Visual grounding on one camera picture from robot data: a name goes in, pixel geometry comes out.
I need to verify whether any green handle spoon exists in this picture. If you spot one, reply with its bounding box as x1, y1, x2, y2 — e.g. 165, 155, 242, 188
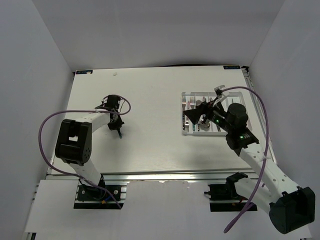
200, 117, 211, 132

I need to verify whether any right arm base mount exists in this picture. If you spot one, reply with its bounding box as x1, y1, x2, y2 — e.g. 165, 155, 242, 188
204, 184, 247, 213

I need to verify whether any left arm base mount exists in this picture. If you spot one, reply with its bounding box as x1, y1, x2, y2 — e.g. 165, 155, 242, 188
73, 182, 127, 210

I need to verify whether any white cutlery tray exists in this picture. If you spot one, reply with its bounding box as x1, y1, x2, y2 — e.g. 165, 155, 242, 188
181, 92, 246, 137

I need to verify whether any dark marbled handle fork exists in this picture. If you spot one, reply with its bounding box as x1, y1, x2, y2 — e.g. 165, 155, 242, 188
181, 95, 190, 133

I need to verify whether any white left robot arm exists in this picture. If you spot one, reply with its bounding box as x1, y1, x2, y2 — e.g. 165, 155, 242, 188
55, 94, 125, 200

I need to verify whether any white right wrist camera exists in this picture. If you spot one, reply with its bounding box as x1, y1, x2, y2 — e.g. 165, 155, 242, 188
213, 85, 227, 106

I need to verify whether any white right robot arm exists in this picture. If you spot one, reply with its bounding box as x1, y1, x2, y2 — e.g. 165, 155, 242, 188
183, 101, 316, 234

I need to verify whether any dark marbled handle spoon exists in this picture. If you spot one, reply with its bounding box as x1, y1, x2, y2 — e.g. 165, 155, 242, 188
195, 100, 202, 132

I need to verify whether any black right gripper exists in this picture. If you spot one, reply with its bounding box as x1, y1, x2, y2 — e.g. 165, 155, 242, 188
183, 97, 233, 134

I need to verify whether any green handle fork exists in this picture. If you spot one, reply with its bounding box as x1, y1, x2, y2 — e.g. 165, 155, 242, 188
190, 96, 196, 132

